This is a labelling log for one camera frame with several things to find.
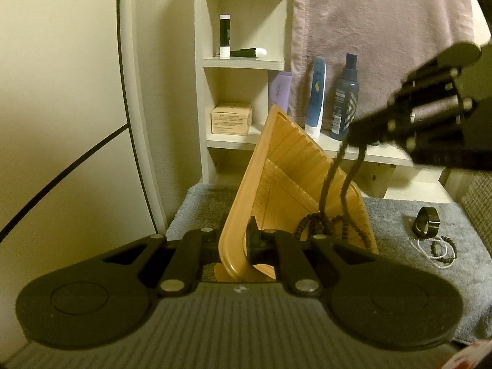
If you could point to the cream cardboard box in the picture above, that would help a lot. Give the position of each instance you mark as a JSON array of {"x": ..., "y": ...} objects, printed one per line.
[{"x": 230, "y": 121}]

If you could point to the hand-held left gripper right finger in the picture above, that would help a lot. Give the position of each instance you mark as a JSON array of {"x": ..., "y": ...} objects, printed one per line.
[{"x": 254, "y": 242}]

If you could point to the purple cosmetic tube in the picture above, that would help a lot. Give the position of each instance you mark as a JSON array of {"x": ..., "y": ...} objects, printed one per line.
[{"x": 278, "y": 90}]

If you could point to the blue and white tube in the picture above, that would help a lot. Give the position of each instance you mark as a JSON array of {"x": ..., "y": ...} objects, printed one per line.
[{"x": 316, "y": 100}]

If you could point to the red and white cloth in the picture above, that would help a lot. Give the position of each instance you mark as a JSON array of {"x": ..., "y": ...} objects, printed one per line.
[{"x": 472, "y": 357}]

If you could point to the white curved trim strip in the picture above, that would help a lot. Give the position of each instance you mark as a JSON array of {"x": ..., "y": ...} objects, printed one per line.
[{"x": 138, "y": 123}]

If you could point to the black watch band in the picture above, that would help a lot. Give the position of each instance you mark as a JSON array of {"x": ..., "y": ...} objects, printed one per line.
[{"x": 430, "y": 213}]

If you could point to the lilac hanging towel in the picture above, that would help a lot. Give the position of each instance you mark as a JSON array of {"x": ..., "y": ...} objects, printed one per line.
[{"x": 365, "y": 15}]

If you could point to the dark blue spray bottle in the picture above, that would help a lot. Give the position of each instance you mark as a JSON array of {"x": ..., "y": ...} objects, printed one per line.
[{"x": 344, "y": 100}]

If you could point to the grey towel mat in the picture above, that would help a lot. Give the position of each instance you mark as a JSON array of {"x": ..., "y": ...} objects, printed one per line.
[{"x": 392, "y": 215}]

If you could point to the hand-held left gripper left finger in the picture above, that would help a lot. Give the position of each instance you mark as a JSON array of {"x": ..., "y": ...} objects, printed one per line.
[{"x": 192, "y": 250}]

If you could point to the white wooden shelf unit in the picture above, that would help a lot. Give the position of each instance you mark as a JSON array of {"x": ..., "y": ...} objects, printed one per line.
[{"x": 230, "y": 144}]

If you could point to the checked fabric cushion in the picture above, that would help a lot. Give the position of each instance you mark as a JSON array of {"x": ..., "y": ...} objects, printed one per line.
[{"x": 478, "y": 203}]

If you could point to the orange ribbed plastic tray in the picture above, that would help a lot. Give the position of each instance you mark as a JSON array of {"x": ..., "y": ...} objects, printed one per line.
[{"x": 292, "y": 161}]

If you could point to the black tube with white cap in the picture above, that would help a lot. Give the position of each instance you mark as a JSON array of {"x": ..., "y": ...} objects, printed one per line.
[{"x": 244, "y": 53}]

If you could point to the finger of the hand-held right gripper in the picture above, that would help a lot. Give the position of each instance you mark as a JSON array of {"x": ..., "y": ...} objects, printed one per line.
[
  {"x": 434, "y": 80},
  {"x": 422, "y": 125}
]

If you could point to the black tube with white caps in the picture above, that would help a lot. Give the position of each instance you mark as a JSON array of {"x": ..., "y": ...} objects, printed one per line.
[{"x": 225, "y": 34}]

